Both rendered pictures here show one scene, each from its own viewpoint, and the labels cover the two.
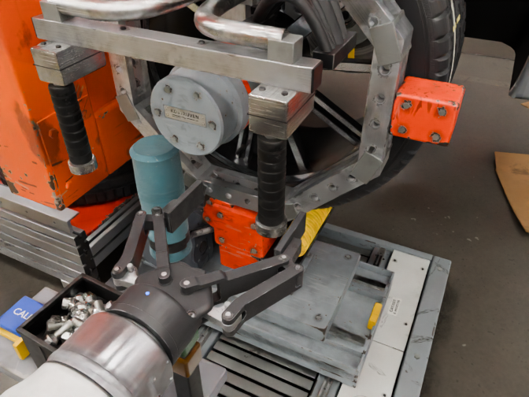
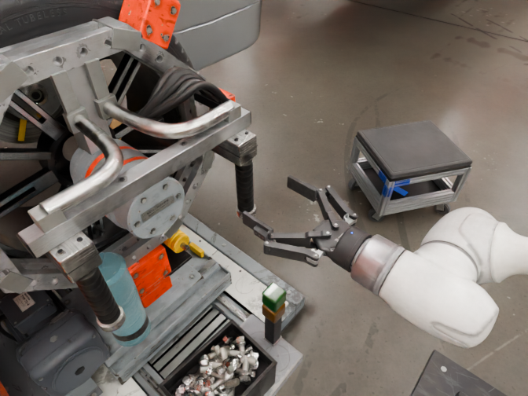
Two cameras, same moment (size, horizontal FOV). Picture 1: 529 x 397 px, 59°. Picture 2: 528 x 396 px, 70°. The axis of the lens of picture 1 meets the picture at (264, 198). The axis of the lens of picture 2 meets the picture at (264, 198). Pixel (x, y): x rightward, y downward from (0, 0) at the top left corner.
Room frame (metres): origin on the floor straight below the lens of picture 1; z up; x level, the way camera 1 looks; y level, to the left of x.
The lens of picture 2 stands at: (0.30, 0.54, 1.35)
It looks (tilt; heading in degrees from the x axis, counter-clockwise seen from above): 44 degrees down; 285
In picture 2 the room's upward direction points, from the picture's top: straight up
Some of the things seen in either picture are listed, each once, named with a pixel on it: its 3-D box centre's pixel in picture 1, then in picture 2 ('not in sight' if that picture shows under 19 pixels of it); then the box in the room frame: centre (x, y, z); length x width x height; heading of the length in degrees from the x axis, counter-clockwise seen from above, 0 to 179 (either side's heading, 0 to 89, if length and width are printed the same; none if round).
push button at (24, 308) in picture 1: (24, 317); not in sight; (0.56, 0.45, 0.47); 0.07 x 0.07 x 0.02; 64
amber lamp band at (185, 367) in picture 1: (183, 355); (273, 309); (0.39, 0.12, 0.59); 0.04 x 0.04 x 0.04; 64
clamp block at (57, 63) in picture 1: (70, 55); (66, 246); (0.67, 0.28, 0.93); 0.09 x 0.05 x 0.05; 154
